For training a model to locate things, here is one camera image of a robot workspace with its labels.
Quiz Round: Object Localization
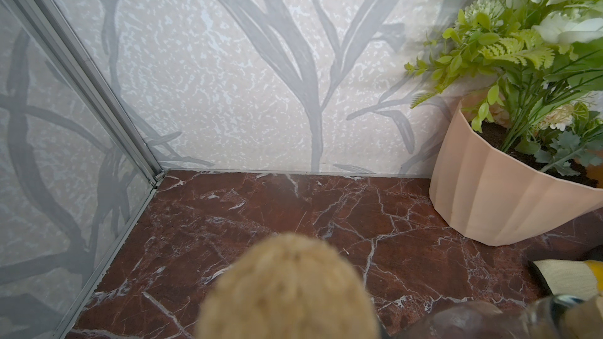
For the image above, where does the glass bottle with red label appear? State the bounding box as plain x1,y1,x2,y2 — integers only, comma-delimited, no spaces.
194,232,382,338

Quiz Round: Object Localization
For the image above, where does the short glass bottle gold label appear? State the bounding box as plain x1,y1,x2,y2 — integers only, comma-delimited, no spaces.
394,293,602,338

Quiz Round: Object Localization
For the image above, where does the yellow gardening glove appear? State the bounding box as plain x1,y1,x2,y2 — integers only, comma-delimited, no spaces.
529,246,602,301

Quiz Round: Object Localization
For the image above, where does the pink flower pot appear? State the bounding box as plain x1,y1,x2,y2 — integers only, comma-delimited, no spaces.
429,90,602,246

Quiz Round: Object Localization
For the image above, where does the green artificial plant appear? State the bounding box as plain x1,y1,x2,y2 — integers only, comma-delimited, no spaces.
406,0,602,177

